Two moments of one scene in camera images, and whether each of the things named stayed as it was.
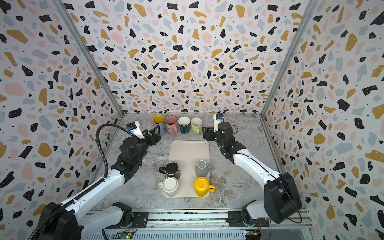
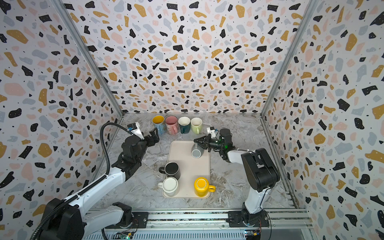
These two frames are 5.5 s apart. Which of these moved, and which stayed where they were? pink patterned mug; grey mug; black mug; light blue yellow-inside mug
Moved: grey mug
Stayed: pink patterned mug; black mug; light blue yellow-inside mug
